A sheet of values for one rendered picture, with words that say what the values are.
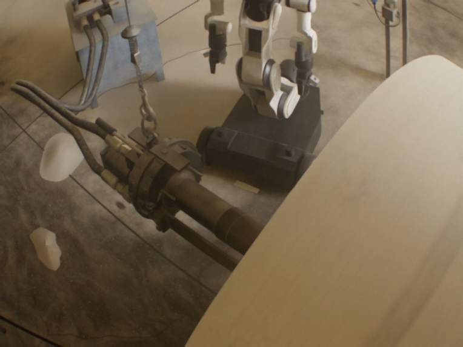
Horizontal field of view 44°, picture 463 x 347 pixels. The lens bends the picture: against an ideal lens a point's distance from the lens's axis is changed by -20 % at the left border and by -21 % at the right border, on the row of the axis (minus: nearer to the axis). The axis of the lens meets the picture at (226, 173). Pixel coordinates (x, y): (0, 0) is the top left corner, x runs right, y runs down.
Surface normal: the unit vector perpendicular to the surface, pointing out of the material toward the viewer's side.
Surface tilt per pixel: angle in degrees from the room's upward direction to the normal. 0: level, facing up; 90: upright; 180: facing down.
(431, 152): 1
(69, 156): 19
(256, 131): 0
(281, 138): 0
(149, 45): 90
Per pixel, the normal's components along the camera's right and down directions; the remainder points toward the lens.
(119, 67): 0.37, 0.68
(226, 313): -0.46, -0.20
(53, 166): -0.15, -0.42
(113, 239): -0.10, -0.65
